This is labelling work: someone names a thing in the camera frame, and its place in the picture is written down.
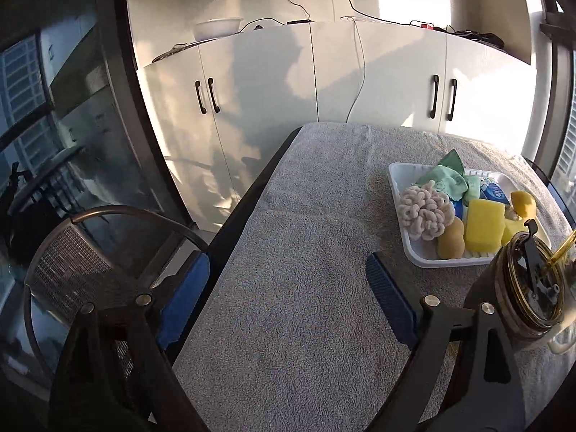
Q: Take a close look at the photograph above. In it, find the round yellow sponge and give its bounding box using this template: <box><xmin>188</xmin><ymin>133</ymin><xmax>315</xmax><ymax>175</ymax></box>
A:
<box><xmin>436</xmin><ymin>217</ymin><xmax>466</xmax><ymax>260</ymax></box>

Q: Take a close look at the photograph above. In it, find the black mesh chair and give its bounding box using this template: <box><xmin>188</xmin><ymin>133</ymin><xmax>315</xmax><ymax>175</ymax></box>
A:
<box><xmin>23</xmin><ymin>205</ymin><xmax>209</xmax><ymax>380</ymax></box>

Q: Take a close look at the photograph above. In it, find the white bowl on cabinet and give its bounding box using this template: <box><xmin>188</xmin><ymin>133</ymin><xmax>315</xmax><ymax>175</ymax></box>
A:
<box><xmin>192</xmin><ymin>18</ymin><xmax>243</xmax><ymax>42</ymax></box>

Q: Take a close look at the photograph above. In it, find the cream chunky knit scrunchie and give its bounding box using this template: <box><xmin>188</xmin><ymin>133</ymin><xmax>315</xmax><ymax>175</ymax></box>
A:
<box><xmin>396</xmin><ymin>180</ymin><xmax>456</xmax><ymax>242</ymax></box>

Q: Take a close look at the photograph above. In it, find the mint green satin scrunchie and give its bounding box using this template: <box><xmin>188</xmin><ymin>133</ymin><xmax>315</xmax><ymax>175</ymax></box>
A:
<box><xmin>415</xmin><ymin>149</ymin><xmax>481</xmax><ymax>206</ymax></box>

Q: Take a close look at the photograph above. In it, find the dark green tumbler with straw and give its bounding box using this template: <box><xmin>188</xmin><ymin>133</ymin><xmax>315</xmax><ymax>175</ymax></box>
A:
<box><xmin>464</xmin><ymin>220</ymin><xmax>575</xmax><ymax>354</ymax></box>

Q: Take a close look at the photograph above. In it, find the white cabinet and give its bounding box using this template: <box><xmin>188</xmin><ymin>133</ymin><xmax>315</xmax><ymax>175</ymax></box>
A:
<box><xmin>138</xmin><ymin>21</ymin><xmax>536</xmax><ymax>232</ymax></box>

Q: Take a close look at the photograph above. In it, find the blue white tissue pack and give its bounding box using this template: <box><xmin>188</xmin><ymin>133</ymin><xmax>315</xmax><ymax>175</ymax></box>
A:
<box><xmin>480</xmin><ymin>177</ymin><xmax>510</xmax><ymax>206</ymax></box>

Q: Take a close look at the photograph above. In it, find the white plastic tray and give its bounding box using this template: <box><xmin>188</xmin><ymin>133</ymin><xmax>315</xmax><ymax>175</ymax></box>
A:
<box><xmin>387</xmin><ymin>162</ymin><xmax>553</xmax><ymax>269</ymax></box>

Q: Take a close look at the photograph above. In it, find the yellow rectangular sponge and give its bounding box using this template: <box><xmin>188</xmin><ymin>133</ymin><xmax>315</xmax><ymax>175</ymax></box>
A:
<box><xmin>465</xmin><ymin>199</ymin><xmax>505</xmax><ymax>253</ymax></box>

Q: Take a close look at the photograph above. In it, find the black cabinet handle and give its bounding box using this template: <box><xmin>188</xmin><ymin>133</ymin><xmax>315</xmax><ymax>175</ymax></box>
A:
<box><xmin>446</xmin><ymin>78</ymin><xmax>458</xmax><ymax>122</ymax></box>
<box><xmin>194</xmin><ymin>80</ymin><xmax>207</xmax><ymax>115</ymax></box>
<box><xmin>207</xmin><ymin>77</ymin><xmax>221</xmax><ymax>113</ymax></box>
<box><xmin>429</xmin><ymin>74</ymin><xmax>439</xmax><ymax>119</ymax></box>

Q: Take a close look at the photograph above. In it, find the white charging cable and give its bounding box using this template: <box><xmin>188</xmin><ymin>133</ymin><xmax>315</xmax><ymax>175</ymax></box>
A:
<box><xmin>339</xmin><ymin>14</ymin><xmax>370</xmax><ymax>123</ymax></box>

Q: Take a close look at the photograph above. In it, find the small blue tissue pack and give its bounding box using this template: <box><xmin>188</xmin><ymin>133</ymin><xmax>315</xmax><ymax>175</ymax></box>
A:
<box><xmin>451</xmin><ymin>199</ymin><xmax>464</xmax><ymax>220</ymax></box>

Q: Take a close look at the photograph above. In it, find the orange yellow sponge piece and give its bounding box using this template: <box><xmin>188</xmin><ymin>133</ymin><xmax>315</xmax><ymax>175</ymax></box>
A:
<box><xmin>510</xmin><ymin>190</ymin><xmax>537</xmax><ymax>220</ymax></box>

